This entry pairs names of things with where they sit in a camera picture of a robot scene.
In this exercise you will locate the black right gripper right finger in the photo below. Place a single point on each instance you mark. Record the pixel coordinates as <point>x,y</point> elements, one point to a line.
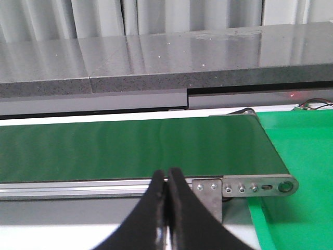
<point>192,226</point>

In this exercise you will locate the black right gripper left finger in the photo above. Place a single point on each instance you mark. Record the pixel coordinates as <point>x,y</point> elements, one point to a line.
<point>144,227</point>

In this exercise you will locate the green conveyor belt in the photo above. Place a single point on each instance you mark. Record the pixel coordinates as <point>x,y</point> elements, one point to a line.
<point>201,146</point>

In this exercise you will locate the bright green plastic tray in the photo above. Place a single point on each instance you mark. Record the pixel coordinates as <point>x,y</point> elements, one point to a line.
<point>303,220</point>

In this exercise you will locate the grey panel under countertop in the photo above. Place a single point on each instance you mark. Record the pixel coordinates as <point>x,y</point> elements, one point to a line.
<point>157,99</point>

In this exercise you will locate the grey stone countertop slab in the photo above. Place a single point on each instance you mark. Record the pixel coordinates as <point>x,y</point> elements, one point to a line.
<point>275,56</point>

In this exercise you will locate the white pleated curtain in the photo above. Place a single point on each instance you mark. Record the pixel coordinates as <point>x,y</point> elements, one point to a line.
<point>50,20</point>

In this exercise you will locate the metal conveyor end bracket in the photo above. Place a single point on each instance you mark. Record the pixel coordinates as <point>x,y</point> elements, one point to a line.
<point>212,190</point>

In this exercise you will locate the aluminium conveyor side rail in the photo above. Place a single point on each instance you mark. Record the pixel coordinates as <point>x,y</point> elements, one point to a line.
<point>74,189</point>

